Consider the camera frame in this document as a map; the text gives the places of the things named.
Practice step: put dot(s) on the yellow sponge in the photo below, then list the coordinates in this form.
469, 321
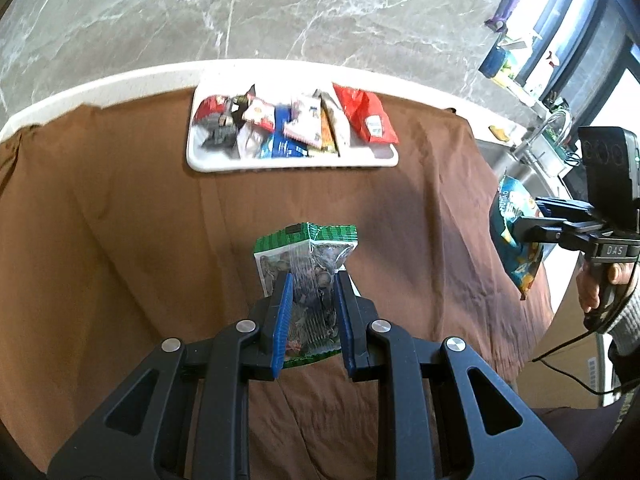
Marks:
499, 132

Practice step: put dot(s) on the steel sink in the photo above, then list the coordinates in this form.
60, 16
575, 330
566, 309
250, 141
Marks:
520, 170

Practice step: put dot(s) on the pink cartoon snack packet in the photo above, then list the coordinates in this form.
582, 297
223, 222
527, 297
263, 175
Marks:
305, 120

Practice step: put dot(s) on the person's right hand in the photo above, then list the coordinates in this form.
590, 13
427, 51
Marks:
587, 287

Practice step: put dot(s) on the white plastic tray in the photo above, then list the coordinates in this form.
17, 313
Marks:
300, 162

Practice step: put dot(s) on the person's right forearm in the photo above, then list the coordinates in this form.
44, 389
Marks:
627, 332

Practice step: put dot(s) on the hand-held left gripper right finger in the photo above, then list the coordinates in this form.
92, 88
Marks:
345, 320

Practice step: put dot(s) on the metal faucet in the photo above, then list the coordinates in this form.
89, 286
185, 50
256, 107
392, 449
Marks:
545, 127

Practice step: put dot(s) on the green snack packet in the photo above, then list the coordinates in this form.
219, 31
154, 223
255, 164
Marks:
310, 260

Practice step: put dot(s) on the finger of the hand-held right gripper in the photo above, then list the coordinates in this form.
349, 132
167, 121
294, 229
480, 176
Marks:
562, 207
550, 234

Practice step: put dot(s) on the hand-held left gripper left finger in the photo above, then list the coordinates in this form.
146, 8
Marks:
282, 320

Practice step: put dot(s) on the orange snack packet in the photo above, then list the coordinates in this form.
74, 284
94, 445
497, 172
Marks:
327, 136

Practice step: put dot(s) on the purple cloth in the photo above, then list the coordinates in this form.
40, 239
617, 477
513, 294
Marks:
505, 7

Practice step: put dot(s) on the black snack packet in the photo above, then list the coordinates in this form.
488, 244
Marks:
222, 132

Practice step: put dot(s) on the cream snack packet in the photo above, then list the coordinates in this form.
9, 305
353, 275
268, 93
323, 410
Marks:
341, 125

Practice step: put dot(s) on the blue cartoon snack packet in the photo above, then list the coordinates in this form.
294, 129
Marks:
515, 260

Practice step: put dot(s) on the brown tablecloth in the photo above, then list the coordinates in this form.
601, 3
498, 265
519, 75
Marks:
125, 210

